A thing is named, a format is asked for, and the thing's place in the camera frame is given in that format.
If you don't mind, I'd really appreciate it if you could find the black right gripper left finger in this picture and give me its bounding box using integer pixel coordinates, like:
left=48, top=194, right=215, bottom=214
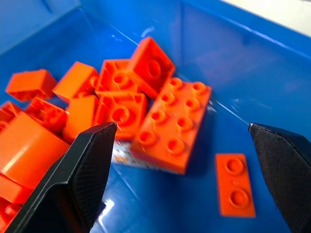
left=4, top=121, right=118, bottom=233

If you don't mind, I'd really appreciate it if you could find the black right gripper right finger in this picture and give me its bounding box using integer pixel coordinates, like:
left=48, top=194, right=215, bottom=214
left=248, top=123, right=311, bottom=233

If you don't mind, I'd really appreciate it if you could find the blue plastic bin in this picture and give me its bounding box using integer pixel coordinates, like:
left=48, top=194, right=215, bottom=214
left=0, top=0, right=311, bottom=233

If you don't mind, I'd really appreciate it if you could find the orange two-stud flat plate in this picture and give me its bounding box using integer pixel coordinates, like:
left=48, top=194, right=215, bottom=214
left=214, top=152, right=257, bottom=217

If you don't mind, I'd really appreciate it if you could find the large orange rounded block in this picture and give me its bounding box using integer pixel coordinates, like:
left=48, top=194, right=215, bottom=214
left=0, top=112, right=71, bottom=190

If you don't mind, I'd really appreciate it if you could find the orange square building brick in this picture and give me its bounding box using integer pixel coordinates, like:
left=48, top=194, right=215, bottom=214
left=0, top=196, right=23, bottom=233
left=0, top=174, right=35, bottom=205
left=62, top=95, right=101, bottom=144
left=129, top=36, right=176, bottom=100
left=95, top=59, right=141, bottom=96
left=25, top=96, right=69, bottom=133
left=5, top=69, right=58, bottom=102
left=52, top=61, right=100, bottom=103
left=0, top=100, right=23, bottom=133
left=94, top=91, right=149, bottom=142

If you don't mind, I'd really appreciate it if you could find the orange eight-stud building brick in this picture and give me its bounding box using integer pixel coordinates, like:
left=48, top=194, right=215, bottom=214
left=130, top=77, right=213, bottom=175

